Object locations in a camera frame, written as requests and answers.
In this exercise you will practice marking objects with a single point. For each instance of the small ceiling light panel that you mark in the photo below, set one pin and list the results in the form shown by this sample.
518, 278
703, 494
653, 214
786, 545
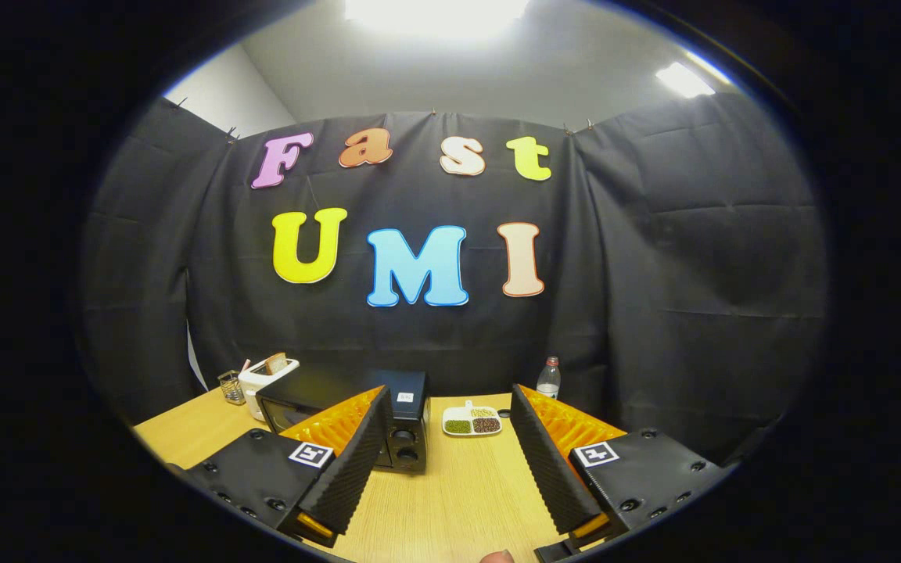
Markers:
685, 78

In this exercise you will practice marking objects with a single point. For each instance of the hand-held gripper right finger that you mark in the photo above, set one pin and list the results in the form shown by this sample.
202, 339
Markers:
548, 469

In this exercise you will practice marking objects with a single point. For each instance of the large ceiling light panel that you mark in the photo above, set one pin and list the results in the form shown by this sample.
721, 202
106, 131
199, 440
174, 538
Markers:
435, 17

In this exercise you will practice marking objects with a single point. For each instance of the white pop-up toaster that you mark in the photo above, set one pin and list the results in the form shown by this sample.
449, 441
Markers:
259, 383

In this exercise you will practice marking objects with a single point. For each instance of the brown bread slice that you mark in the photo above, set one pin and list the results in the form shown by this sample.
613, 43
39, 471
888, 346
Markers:
276, 363

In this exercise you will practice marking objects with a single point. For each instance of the clear plastic water bottle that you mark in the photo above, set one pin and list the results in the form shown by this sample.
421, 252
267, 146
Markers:
548, 381

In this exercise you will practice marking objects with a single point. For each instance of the black toaster oven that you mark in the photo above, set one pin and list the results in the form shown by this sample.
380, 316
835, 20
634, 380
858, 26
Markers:
407, 446

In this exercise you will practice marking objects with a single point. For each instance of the white divided bean dish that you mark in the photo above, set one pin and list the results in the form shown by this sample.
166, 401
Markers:
466, 414

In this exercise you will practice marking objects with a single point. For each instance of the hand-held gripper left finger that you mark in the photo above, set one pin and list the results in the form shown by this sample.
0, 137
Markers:
357, 469

